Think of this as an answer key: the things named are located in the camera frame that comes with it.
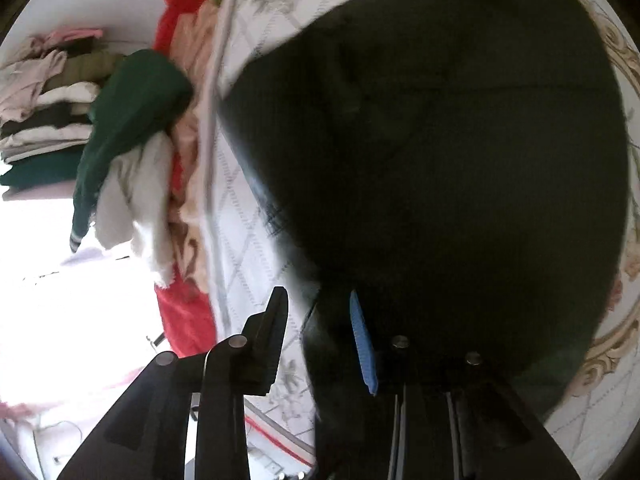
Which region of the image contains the stack of folded clothes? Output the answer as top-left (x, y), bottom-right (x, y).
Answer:
top-left (0, 27), bottom-right (127, 202)

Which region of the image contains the white floral printed bed sheet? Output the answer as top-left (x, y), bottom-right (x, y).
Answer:
top-left (197, 0), bottom-right (640, 480)

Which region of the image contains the green garment with striped cuffs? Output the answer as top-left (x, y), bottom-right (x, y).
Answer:
top-left (70, 49), bottom-right (195, 254)

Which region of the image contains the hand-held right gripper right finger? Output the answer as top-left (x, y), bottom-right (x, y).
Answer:
top-left (349, 289), bottom-right (582, 480)

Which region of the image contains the large black garment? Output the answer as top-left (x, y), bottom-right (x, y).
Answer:
top-left (220, 0), bottom-right (632, 480)

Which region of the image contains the white fleece cloth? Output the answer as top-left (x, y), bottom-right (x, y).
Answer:
top-left (94, 132), bottom-right (177, 285)

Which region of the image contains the red floral blanket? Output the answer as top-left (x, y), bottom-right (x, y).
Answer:
top-left (150, 0), bottom-right (238, 358)

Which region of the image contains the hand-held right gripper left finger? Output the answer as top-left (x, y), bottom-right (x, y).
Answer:
top-left (56, 286), bottom-right (290, 480)

